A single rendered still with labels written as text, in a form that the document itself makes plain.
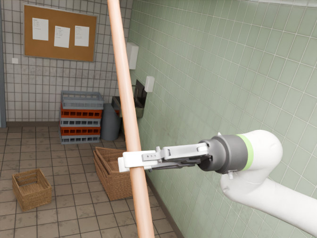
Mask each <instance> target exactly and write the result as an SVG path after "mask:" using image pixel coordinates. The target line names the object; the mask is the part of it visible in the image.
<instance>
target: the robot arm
mask: <svg viewBox="0 0 317 238"><path fill-rule="evenodd" d="M155 149H156V151H140V152H126V153H123V157H122V158H118V165H119V172H127V171H130V170H129V168H131V167H141V166H144V170H148V171H149V172H152V171H153V170H164V169H181V168H183V167H185V166H187V167H193V166H195V164H197V165H198V166H199V168H200V169H201V170H203V171H215V172H216V173H220V174H222V176H221V179H220V186H221V190H222V192H223V193H224V195H225V196H226V197H227V198H228V199H230V200H231V201H233V202H236V203H239V204H242V205H245V206H248V207H251V208H254V209H257V210H259V211H262V212H263V213H266V214H268V215H271V216H273V217H275V218H277V219H280V220H282V221H284V222H286V223H288V224H290V225H292V226H295V227H297V228H299V229H300V230H302V231H304V232H306V233H308V234H310V235H312V236H314V237H316V238H317V200H316V199H314V198H312V197H309V196H307V195H304V194H301V193H299V192H297V191H294V190H292V189H290V188H288V187H285V186H283V185H281V184H279V183H277V182H274V181H272V180H270V179H268V178H267V176H268V175H269V174H270V173H271V171H272V170H273V169H274V168H275V167H276V166H277V165H278V164H279V163H280V161H281V159H282V156H283V148H282V145H281V142H280V141H279V139H278V138H277V137H276V136H275V135H273V134H272V133H270V132H268V131H264V130H254V131H251V132H249V133H245V134H238V135H221V134H220V133H218V134H217V136H214V137H212V138H211V139H205V140H201V141H199V142H198V143H197V144H192V145H181V146H171V147H163V148H162V150H160V147H159V146H158V147H155Z"/></svg>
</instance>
